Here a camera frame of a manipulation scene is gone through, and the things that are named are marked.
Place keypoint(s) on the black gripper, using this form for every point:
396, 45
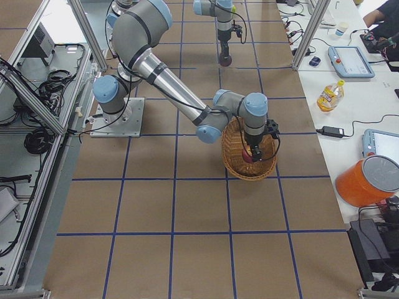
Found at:
224, 42
254, 141

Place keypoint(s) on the red yellow apple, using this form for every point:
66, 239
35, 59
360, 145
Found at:
245, 156

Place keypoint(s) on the dark red apple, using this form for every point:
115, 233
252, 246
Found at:
224, 61

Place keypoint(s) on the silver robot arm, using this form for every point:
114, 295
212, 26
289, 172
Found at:
222, 11
134, 34

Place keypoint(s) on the wicker basket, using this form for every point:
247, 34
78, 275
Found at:
238, 156

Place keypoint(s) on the black power brick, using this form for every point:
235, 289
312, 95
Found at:
331, 131

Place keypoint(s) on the dark blue pouch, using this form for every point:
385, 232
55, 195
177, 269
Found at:
315, 61

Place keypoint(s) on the orange juice bottle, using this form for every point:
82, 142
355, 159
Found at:
331, 96

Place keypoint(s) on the near teach pendant tablet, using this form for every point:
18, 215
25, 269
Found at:
382, 143

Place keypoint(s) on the teach pendant tablet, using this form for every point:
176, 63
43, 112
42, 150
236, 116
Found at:
350, 62
382, 143

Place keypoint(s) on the white paper cup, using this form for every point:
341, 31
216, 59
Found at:
341, 28

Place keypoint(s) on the far teach pendant tablet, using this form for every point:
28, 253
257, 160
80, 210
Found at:
350, 62

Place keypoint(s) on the orange bucket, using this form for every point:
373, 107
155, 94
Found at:
369, 181

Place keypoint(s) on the seated person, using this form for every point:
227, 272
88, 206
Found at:
387, 14

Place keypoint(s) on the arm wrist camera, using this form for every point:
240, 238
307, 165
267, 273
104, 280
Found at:
272, 128
237, 29

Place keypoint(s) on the aluminium frame post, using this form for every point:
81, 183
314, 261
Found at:
310, 30

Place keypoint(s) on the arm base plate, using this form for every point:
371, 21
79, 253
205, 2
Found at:
127, 124

